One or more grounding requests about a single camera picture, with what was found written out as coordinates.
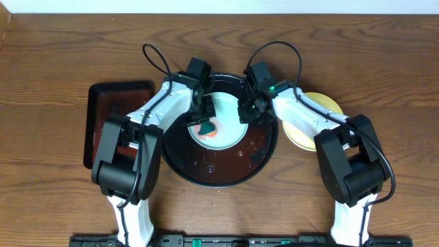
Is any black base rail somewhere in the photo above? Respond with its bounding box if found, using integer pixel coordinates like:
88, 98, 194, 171
68, 234, 414, 247

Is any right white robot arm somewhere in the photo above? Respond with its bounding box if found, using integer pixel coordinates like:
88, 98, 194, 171
238, 80, 396, 246

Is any round black tray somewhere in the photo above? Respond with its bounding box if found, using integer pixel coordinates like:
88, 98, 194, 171
162, 73, 278, 187

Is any black rectangular tray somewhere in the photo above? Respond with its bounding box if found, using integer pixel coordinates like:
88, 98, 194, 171
83, 80, 155, 169

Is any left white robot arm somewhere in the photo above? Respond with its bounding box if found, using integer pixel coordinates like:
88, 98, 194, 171
91, 72, 212, 246

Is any pale green plate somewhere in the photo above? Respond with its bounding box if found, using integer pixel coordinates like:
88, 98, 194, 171
187, 92, 248, 150

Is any yellow plate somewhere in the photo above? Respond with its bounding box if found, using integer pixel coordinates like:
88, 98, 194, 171
282, 92, 343, 152

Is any green scrubbing sponge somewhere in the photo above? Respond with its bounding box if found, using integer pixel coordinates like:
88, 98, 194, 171
197, 121, 217, 137

